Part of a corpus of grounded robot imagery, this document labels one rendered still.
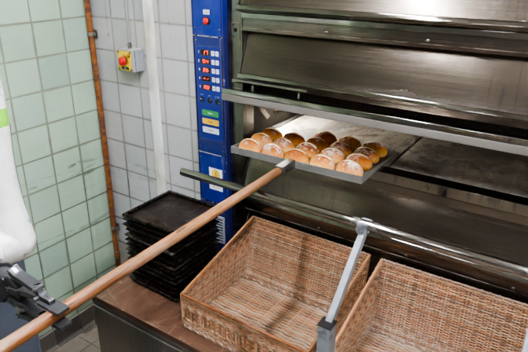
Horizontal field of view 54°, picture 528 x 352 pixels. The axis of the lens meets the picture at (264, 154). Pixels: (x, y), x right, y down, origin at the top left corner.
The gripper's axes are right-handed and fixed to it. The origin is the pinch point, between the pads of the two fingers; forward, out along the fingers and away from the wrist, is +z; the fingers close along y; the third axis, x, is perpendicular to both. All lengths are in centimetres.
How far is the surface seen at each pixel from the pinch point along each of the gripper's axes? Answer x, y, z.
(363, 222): -76, 2, 39
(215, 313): -65, 48, -9
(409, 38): -114, -46, 35
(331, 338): -55, 28, 40
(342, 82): -113, -29, 13
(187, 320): -65, 57, -23
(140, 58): -113, -26, -86
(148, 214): -82, 30, -57
